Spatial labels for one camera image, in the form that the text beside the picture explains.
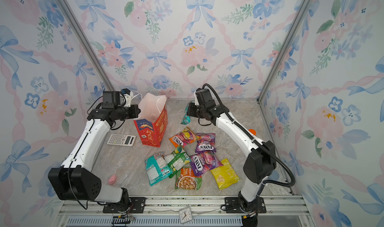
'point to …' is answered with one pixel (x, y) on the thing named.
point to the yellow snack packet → (225, 175)
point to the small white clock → (185, 215)
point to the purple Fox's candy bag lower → (203, 162)
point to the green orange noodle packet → (185, 179)
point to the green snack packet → (177, 160)
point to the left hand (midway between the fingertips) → (140, 108)
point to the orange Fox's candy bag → (186, 136)
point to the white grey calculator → (123, 140)
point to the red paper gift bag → (151, 125)
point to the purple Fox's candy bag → (206, 143)
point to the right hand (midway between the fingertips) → (187, 108)
